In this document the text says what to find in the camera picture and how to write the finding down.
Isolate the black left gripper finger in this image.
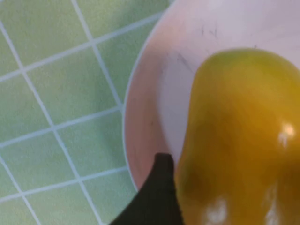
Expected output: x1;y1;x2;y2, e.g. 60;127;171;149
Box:
109;153;186;225

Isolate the yellow mango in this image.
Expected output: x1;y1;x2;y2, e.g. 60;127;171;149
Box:
174;47;300;225

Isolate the pink round plate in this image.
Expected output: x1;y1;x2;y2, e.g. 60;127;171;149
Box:
123;0;300;195

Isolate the green checkered tablecloth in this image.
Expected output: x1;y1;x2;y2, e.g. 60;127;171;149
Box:
0;0;176;225

